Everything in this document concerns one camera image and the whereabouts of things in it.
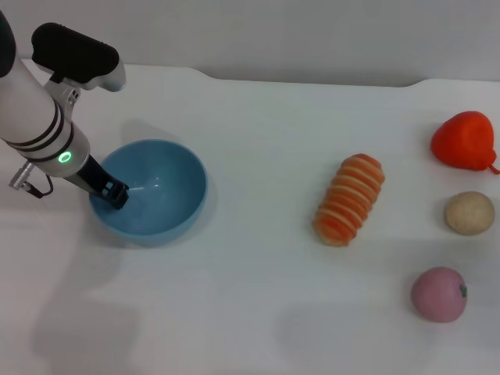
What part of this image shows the orange striped bread loaf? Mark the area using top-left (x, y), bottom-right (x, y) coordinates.
top-left (311, 152), bottom-right (387, 247)

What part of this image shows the red toy fruit with stem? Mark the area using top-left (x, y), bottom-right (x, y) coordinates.
top-left (430, 110), bottom-right (500, 174)

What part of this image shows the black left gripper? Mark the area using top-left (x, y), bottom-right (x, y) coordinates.
top-left (64, 155), bottom-right (130, 211)

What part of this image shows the blue bowl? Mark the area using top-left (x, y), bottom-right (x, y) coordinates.
top-left (88, 139), bottom-right (209, 248)

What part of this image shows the beige round potato toy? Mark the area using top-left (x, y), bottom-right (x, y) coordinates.
top-left (444, 190), bottom-right (496, 236)

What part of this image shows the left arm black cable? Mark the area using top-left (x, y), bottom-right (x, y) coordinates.
top-left (9, 162), bottom-right (55, 198)

